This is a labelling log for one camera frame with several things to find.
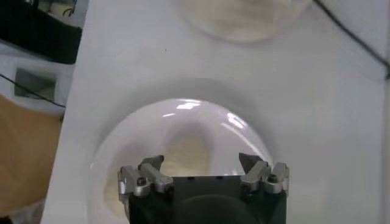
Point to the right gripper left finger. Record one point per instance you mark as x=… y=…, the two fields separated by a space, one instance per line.
x=152 y=175

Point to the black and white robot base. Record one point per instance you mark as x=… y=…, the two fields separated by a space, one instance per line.
x=33 y=33

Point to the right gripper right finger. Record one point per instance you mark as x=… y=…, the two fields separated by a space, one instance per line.
x=262 y=173

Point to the white round plate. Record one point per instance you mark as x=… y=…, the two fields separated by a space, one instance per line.
x=146 y=134

